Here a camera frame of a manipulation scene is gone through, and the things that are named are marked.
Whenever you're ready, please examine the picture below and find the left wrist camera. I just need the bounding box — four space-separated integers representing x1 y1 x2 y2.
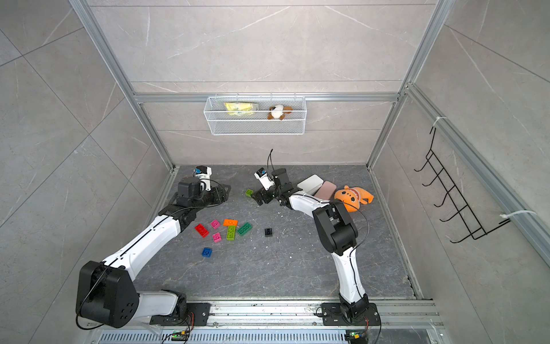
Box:
193 166 212 191

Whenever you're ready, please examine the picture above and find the white wire basket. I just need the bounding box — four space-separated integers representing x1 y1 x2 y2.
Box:
203 95 307 136

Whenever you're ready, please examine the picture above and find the aluminium mounting rail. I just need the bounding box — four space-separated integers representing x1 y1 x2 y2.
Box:
87 298 443 332

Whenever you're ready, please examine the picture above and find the white rectangular box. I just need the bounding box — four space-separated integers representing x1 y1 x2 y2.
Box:
297 174 325 196

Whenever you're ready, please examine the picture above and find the pink rectangular box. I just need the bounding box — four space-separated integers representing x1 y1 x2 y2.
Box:
314 181 337 201

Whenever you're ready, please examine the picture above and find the red lego brick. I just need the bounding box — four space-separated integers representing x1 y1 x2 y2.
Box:
195 224 209 238

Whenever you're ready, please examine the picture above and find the orange lego brick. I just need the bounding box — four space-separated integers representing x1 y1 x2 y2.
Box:
223 219 239 226

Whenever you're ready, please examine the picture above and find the brown white plush toy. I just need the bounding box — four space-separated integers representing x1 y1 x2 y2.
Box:
267 105 293 120

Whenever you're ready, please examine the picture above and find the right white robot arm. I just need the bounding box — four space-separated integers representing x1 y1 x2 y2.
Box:
252 168 370 323

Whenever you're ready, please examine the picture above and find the lime green long brick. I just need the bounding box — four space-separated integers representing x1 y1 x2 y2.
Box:
226 225 236 241

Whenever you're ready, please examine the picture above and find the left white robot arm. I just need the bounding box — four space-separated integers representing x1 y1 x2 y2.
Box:
75 176 231 328

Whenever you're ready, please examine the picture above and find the orange plush toy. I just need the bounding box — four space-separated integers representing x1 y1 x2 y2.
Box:
334 186 374 212

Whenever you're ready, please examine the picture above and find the lower magenta lego brick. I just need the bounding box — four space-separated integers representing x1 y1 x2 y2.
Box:
212 233 222 243

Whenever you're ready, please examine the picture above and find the yellow packet in basket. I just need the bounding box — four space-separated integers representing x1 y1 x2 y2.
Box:
224 102 259 117

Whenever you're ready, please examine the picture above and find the black wall hook rack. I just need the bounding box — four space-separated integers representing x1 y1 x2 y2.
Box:
414 127 511 245

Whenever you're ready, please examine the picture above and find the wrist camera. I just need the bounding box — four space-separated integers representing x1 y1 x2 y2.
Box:
254 168 275 191
193 166 212 191

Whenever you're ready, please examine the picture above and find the dark green lego brick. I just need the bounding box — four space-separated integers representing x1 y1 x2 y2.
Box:
237 222 253 237

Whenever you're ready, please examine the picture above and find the blue lego brick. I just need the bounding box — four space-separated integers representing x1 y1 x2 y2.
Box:
201 247 213 257

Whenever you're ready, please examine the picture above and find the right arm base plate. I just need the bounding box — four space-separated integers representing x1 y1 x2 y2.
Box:
315 302 381 327

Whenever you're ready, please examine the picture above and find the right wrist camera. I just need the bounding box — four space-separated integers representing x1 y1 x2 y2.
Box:
254 168 275 191

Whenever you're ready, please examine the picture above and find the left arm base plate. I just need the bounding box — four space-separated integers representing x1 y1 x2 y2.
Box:
149 302 211 326

